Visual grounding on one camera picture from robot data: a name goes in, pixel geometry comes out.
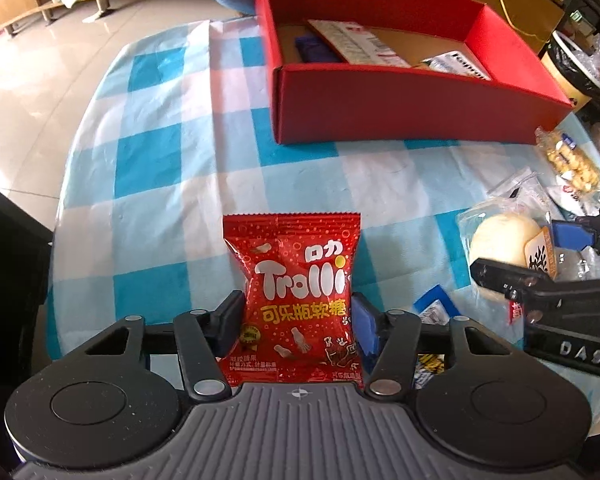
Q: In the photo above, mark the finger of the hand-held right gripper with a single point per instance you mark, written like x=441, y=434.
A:
x=500, y=275
x=567, y=234

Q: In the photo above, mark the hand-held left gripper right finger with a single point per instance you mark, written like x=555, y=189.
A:
x=365, y=330

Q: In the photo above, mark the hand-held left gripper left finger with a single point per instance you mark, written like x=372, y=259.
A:
x=228, y=322

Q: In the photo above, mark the bun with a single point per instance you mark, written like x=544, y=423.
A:
x=500, y=240

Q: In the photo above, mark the yellow waffle packet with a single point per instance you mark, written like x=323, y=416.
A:
x=572, y=160

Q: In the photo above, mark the red gummy candy packet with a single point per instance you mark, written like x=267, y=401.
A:
x=290, y=280

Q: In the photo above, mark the white wafer packet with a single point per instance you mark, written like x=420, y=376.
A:
x=457, y=65

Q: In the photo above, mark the red cardboard box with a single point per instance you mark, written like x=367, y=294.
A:
x=380, y=105

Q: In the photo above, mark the white paper packet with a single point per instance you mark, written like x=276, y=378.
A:
x=355, y=42

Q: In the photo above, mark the dark blue snack packet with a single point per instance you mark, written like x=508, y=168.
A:
x=315, y=50

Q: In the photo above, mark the long grey snack packet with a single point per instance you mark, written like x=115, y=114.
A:
x=577, y=266

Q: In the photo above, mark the small white black-print packet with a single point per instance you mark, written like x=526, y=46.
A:
x=575, y=198

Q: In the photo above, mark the blue printed snack packet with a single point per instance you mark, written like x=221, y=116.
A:
x=432, y=310

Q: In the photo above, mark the yellow trash bin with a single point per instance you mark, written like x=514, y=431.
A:
x=575, y=85

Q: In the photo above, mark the blue checkered tablecloth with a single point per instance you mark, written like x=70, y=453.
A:
x=180, y=160

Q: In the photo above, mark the dark furniture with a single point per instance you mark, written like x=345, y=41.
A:
x=10, y=285

